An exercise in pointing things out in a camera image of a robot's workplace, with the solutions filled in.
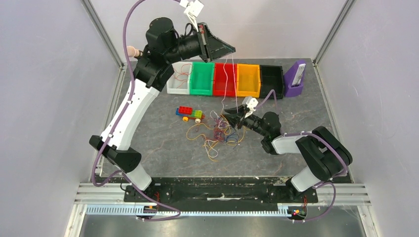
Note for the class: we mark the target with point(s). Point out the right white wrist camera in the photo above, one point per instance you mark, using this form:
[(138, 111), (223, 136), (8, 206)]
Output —
[(250, 103)]

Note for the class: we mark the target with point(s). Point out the green bin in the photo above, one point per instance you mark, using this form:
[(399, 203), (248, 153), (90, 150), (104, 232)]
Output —
[(201, 78)]

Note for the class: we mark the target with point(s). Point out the toy brick car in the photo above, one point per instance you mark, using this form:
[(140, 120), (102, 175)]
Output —
[(188, 113)]

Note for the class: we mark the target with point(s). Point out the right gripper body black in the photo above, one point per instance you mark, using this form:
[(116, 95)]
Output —
[(244, 118)]

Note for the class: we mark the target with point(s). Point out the white bin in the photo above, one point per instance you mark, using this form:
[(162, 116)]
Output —
[(178, 83)]

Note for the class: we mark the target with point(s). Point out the black bin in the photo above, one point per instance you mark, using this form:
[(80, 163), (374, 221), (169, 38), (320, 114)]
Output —
[(271, 77)]

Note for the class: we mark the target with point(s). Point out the red bin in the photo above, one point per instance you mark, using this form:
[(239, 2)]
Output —
[(224, 79)]

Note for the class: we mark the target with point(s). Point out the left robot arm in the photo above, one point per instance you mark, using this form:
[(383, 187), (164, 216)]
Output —
[(153, 69)]

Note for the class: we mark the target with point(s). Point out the pink microphone on stand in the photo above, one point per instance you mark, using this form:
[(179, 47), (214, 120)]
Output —
[(133, 52)]

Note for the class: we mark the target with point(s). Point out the white slotted cable duct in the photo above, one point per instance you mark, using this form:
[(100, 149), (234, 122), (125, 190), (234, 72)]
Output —
[(141, 210)]

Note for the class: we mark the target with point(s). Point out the purple metronome holder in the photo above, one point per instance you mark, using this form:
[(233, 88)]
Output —
[(294, 78)]

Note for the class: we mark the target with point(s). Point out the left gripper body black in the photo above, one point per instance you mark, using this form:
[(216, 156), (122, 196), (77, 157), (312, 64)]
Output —
[(199, 35)]

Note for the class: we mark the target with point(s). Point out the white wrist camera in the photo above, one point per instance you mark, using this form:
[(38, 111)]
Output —
[(250, 103), (192, 10)]

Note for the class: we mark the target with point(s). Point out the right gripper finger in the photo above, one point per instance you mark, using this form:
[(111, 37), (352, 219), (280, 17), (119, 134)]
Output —
[(236, 111), (233, 121)]

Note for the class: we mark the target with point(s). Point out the yellow bin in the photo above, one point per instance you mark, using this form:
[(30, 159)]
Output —
[(248, 80)]

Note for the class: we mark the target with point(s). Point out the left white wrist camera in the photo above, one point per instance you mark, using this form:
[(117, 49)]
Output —
[(192, 10)]

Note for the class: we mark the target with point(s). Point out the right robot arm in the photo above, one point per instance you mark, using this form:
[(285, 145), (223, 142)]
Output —
[(325, 157)]

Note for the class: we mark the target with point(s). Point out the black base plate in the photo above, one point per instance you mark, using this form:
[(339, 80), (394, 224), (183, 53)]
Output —
[(212, 194)]

